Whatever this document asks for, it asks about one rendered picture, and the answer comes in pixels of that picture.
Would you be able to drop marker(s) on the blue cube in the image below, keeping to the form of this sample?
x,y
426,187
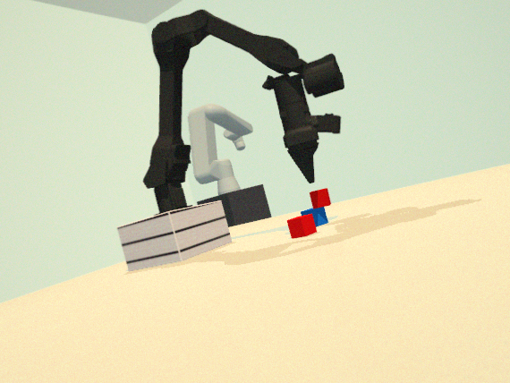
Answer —
x,y
319,215

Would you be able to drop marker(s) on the red cube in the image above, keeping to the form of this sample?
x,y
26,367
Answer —
x,y
301,226
319,198

